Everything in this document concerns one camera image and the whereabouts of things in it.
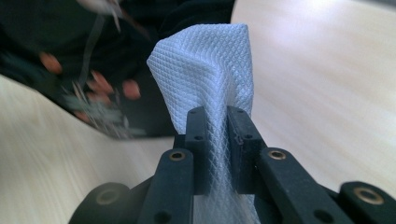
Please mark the light blue cleaning cloth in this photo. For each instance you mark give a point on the light blue cleaning cloth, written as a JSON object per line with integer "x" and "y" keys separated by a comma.
{"x": 202, "y": 68}

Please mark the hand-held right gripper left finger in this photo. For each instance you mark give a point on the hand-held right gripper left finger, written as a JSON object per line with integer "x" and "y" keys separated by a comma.
{"x": 199, "y": 155}

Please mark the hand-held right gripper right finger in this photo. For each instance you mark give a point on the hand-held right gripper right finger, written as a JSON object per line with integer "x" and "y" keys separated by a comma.
{"x": 244, "y": 155}

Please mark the black floral decorative plate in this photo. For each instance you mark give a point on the black floral decorative plate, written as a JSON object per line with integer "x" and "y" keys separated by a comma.
{"x": 46, "y": 34}

